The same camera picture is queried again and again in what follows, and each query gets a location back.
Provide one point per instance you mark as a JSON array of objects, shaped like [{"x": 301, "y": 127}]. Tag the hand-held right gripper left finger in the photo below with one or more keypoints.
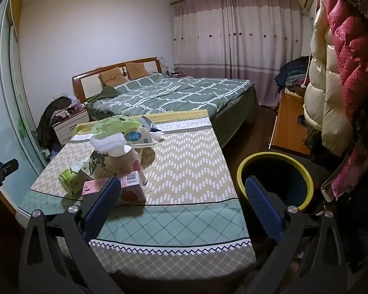
[{"x": 104, "y": 202}]

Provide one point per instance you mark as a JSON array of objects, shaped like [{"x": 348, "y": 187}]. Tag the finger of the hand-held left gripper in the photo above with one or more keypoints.
[{"x": 4, "y": 168}]

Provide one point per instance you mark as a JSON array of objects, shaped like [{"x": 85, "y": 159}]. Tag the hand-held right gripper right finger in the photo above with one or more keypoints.
[{"x": 263, "y": 208}]

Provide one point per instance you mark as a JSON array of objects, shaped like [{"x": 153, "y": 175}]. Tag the pink carton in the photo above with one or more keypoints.
[{"x": 93, "y": 187}]

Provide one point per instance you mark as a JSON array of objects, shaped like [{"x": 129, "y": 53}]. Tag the pink box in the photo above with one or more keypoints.
[{"x": 132, "y": 190}]

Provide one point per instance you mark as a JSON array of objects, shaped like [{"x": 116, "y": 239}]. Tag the floral green tea carton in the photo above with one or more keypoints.
[{"x": 96, "y": 162}]

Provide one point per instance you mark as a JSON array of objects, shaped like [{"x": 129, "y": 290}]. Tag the green label clear jar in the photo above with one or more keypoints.
[{"x": 68, "y": 180}]

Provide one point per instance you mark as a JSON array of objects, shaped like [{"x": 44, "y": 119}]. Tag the paper cup with pink leaf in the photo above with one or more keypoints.
[{"x": 119, "y": 162}]

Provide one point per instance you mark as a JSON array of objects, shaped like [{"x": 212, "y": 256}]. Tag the yellow-rimmed dark trash bin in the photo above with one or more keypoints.
[{"x": 273, "y": 156}]

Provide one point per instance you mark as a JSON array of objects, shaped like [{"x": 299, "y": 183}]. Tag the cream pudding cup blue label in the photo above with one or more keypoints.
[{"x": 138, "y": 136}]

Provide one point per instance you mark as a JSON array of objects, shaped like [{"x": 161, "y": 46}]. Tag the green plastic bag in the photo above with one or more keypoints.
[{"x": 110, "y": 125}]

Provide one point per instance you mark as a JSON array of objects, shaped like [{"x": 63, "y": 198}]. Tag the dark jacket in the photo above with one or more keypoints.
[{"x": 47, "y": 119}]

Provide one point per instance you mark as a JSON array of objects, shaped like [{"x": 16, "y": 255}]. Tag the sliding door wardrobe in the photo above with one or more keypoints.
[{"x": 9, "y": 98}]

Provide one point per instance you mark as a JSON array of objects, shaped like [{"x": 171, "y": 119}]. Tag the white nightstand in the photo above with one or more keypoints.
[{"x": 69, "y": 127}]

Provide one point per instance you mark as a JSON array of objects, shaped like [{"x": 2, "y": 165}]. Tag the table with patterned cloth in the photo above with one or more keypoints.
[{"x": 184, "y": 165}]

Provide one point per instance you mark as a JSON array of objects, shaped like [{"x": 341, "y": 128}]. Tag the wooden cabinet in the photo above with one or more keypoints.
[{"x": 288, "y": 122}]

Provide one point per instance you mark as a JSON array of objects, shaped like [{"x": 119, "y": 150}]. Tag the pink floral garment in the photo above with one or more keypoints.
[{"x": 348, "y": 171}]

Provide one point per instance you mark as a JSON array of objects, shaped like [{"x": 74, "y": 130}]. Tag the dark green blanket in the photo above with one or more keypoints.
[{"x": 105, "y": 93}]

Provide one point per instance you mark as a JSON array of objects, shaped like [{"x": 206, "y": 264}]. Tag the wooden bed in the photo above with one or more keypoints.
[{"x": 89, "y": 84}]

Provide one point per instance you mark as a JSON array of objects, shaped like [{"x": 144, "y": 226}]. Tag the brown pillow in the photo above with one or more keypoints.
[
  {"x": 112, "y": 79},
  {"x": 136, "y": 69}
]

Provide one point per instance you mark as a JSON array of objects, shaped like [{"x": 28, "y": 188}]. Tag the cream puffer jacket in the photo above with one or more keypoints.
[{"x": 322, "y": 98}]

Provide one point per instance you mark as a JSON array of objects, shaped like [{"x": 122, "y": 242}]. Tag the green checked duvet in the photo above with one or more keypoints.
[{"x": 178, "y": 93}]

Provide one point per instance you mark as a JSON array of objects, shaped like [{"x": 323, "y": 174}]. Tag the pile of folded clothes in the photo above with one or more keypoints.
[{"x": 293, "y": 73}]

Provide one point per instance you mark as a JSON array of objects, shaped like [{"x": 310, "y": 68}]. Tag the pink and white curtain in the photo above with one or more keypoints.
[{"x": 233, "y": 36}]

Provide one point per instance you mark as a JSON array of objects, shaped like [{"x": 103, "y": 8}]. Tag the red dotted puffer jacket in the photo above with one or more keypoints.
[{"x": 352, "y": 52}]

